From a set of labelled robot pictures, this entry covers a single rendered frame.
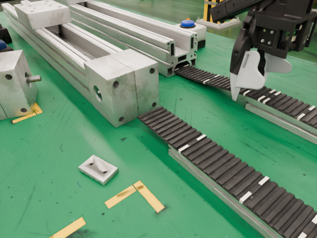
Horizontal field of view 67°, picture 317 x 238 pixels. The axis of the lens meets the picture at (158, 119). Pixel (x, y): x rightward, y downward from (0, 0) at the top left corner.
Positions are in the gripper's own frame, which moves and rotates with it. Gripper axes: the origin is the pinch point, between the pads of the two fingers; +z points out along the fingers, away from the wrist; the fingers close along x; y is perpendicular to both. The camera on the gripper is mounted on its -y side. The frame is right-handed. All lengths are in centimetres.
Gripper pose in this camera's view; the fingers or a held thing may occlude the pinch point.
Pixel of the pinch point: (246, 86)
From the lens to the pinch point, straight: 49.1
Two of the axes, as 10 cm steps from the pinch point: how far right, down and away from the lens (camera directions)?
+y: 6.1, 4.5, -6.5
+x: 7.9, -3.9, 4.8
